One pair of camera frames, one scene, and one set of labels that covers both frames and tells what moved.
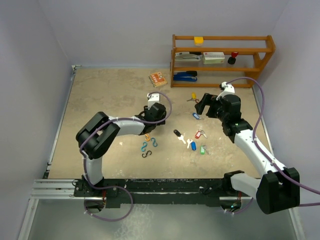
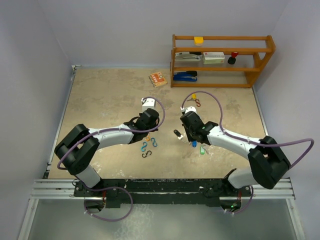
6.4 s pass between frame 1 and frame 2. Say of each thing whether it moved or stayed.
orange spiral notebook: stayed
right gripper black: moved
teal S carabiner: stayed
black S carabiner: stayed
